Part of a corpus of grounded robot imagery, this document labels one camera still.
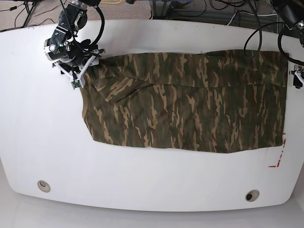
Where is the left table cable grommet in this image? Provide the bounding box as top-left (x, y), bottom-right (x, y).
top-left (37, 180), bottom-right (51, 193)

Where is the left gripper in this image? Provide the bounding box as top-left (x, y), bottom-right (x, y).
top-left (289, 66), bottom-right (304, 89)

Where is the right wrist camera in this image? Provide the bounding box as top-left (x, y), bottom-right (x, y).
top-left (71, 80), bottom-right (86, 90)

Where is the table cable grommet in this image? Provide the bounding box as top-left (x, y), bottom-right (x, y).
top-left (37, 180), bottom-right (51, 193)
top-left (245, 190), bottom-right (260, 202)

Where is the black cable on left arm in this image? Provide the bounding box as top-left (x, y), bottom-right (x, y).
top-left (243, 0), bottom-right (304, 66)

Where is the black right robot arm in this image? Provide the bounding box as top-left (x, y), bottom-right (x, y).
top-left (44, 0), bottom-right (105, 89)

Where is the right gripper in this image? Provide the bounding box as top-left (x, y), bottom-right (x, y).
top-left (51, 48), bottom-right (99, 83)

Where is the right table cable grommet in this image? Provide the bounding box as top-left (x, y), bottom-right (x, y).
top-left (245, 190), bottom-right (260, 202)

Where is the white power strip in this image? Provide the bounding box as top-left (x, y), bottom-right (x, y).
top-left (257, 13), bottom-right (277, 17)

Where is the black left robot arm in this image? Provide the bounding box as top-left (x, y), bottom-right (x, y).
top-left (271, 0), bottom-right (304, 89)

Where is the red tape rectangle marking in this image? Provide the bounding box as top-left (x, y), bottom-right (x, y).
top-left (268, 133), bottom-right (287, 168)

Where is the camouflage t-shirt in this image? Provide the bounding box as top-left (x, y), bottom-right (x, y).
top-left (80, 50), bottom-right (288, 153)

